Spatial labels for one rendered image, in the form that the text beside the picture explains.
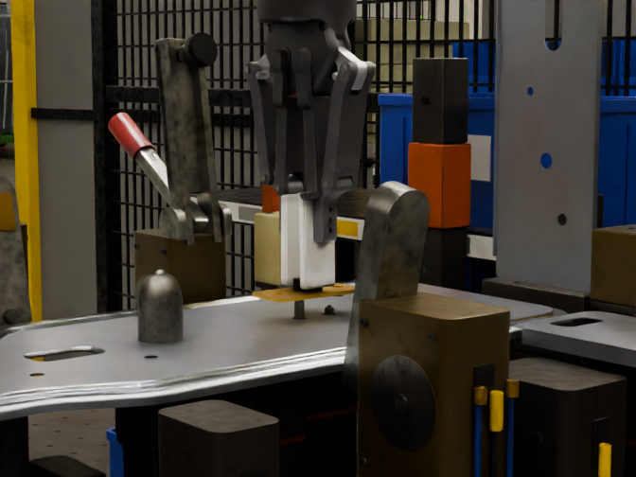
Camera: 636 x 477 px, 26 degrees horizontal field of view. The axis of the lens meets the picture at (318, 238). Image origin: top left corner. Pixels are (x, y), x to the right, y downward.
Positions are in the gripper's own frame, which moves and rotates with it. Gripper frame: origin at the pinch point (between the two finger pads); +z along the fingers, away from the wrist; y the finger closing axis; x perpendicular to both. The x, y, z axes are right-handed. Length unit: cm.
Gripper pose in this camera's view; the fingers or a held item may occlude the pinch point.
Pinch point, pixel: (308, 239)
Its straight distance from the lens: 105.8
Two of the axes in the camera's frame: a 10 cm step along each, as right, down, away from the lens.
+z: 0.0, 9.9, 1.3
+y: 6.3, 1.0, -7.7
